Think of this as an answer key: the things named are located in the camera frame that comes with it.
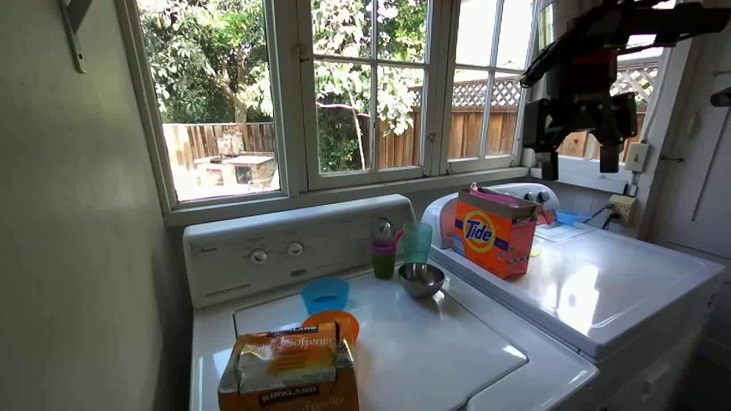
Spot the metal wall bracket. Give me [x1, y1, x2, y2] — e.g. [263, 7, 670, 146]
[57, 0, 96, 75]

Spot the orange plastic bowl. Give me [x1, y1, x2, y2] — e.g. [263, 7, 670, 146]
[298, 307, 360, 350]

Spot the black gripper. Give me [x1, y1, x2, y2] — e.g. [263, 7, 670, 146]
[522, 89, 639, 182]

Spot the blue plastic bowl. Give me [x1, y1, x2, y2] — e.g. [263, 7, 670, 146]
[298, 277, 352, 317]

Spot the small blue container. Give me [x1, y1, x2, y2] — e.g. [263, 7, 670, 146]
[553, 208, 593, 229]

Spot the white framed window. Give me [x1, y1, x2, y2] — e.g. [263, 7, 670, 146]
[112, 0, 687, 223]

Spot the white wall outlet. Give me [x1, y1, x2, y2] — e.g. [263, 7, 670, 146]
[623, 142, 653, 175]

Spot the silver metal bowl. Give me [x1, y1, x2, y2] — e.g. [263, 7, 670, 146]
[394, 260, 447, 301]

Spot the pink storage bin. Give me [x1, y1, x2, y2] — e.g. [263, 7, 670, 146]
[444, 182, 541, 281]

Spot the teal plastic cup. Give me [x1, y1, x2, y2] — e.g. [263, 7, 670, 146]
[399, 221, 434, 268]

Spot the white washing machine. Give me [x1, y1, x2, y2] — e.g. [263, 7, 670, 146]
[181, 192, 603, 411]

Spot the orange Kirkland box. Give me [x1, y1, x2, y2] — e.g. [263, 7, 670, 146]
[217, 321, 360, 411]

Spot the white dryer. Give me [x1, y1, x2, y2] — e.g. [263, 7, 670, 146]
[420, 181, 729, 411]

